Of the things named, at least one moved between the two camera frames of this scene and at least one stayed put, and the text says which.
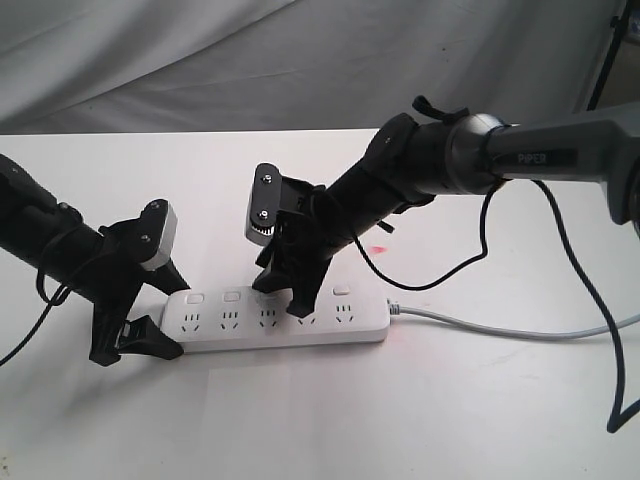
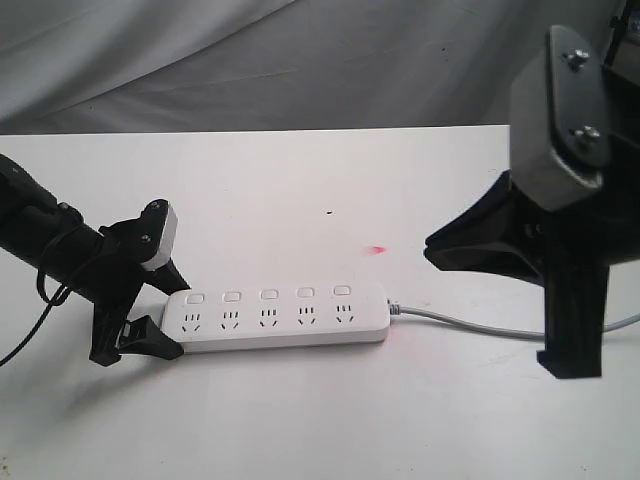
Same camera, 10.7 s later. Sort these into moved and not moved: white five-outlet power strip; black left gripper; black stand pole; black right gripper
Moved: black right gripper
Not moved: black stand pole; white five-outlet power strip; black left gripper
